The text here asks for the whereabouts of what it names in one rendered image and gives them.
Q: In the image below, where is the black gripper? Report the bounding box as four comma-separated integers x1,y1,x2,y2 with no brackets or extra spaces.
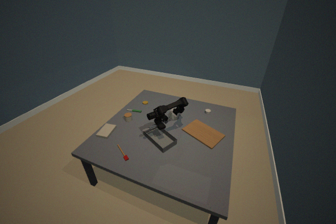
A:
154,116,166,130

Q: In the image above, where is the beige flat rectangular block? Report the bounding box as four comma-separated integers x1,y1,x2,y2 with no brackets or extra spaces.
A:
96,124,117,139

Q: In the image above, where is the grey cylinder with orange lid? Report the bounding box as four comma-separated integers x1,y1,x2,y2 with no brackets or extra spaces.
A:
124,113,132,122

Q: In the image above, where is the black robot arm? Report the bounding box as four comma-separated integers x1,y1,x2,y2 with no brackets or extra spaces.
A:
147,97,188,122

